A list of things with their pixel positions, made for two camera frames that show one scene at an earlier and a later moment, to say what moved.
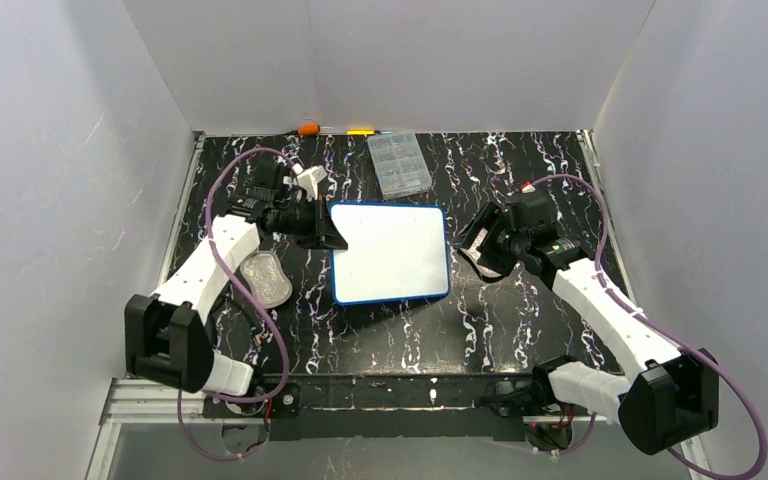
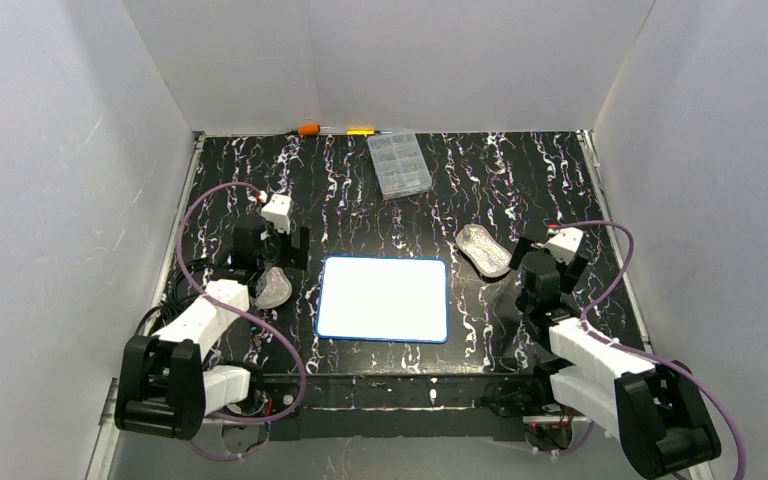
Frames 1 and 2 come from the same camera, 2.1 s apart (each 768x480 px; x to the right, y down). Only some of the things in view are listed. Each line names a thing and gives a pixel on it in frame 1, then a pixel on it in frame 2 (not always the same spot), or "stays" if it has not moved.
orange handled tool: [309, 129] stays
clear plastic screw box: [398, 163] stays
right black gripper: [485, 240] to [531, 253]
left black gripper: [321, 221] to [284, 250]
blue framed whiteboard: [395, 251] to [383, 299]
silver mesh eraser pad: [262, 274] stays
